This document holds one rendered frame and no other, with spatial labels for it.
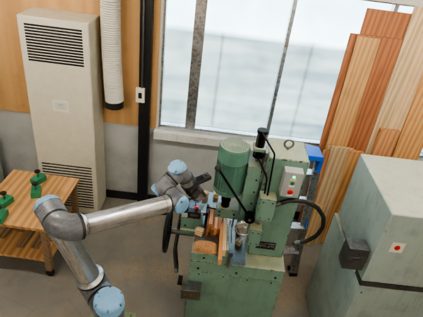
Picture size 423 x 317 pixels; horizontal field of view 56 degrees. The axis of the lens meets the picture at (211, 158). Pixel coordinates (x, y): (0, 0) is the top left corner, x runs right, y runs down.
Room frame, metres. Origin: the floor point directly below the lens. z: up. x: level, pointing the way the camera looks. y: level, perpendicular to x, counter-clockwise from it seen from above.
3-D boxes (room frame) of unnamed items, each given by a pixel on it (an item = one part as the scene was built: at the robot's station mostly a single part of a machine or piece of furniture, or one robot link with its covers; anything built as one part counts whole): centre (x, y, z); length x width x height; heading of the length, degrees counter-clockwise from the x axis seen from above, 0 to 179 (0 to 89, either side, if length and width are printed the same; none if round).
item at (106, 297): (1.26, 0.42, 0.83); 0.17 x 0.15 x 0.18; 41
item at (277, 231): (1.91, -0.41, 1.16); 0.22 x 0.22 x 0.72; 1
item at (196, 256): (1.94, -0.01, 0.87); 0.61 x 0.30 x 0.06; 1
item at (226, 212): (1.90, -0.14, 1.03); 0.14 x 0.07 x 0.09; 91
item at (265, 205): (1.75, -0.34, 1.22); 0.09 x 0.08 x 0.15; 91
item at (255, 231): (1.75, -0.31, 1.02); 0.09 x 0.07 x 0.12; 1
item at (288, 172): (1.76, -0.44, 1.40); 0.10 x 0.06 x 0.16; 91
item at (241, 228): (1.78, -0.25, 1.02); 0.12 x 0.03 x 0.12; 91
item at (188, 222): (1.94, 0.07, 0.91); 0.15 x 0.14 x 0.09; 1
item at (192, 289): (1.64, 0.02, 0.58); 0.12 x 0.08 x 0.08; 91
